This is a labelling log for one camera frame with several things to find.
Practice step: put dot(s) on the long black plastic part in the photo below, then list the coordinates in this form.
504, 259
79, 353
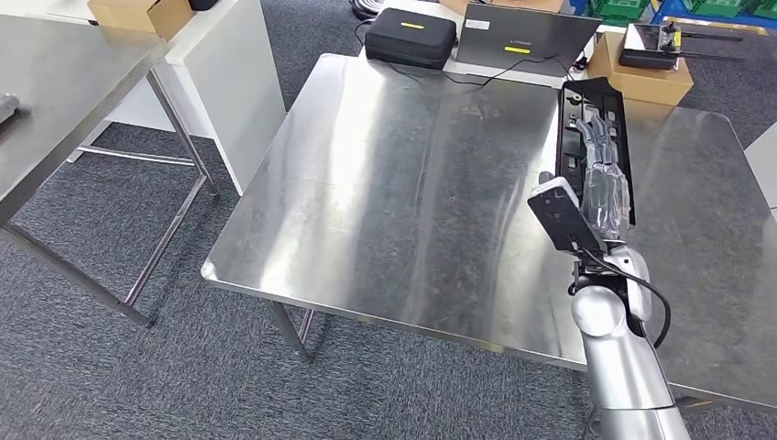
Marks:
570, 139

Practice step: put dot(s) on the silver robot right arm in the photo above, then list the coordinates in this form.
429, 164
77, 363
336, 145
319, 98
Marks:
619, 364

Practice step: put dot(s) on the stainless steel workbench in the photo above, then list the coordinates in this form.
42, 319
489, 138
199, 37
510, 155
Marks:
394, 212

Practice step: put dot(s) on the black zip case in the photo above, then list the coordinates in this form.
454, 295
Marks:
410, 37

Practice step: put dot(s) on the grey laptop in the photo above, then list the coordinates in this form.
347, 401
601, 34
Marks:
525, 36

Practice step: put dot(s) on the green plastic crate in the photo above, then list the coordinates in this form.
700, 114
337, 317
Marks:
616, 9
716, 6

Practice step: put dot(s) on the open cardboard box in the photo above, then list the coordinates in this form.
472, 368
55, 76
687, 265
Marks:
136, 15

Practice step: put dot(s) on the stainless steel table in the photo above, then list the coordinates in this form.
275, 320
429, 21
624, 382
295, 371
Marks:
61, 91

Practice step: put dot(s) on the white side cabinet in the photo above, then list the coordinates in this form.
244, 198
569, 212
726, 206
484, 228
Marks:
765, 164

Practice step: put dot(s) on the blue plastic crate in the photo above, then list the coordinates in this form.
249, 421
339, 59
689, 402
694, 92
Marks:
765, 17

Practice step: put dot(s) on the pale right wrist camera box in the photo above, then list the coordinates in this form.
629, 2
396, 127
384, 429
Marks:
561, 215

